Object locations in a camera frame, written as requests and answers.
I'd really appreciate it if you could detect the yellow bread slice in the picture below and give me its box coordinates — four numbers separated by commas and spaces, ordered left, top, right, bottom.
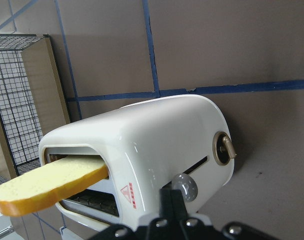
0, 155, 109, 217

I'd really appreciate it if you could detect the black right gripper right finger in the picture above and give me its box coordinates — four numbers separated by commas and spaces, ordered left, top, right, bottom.
172, 189, 188, 222

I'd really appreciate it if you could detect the wire grid storage basket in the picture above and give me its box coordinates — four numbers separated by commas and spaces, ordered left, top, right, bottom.
0, 33, 70, 185

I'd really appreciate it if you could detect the white two-slot toaster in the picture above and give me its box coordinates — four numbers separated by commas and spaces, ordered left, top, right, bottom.
39, 94, 235, 231

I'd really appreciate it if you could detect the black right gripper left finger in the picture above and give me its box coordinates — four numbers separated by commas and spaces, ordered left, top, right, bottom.
159, 188, 178, 225

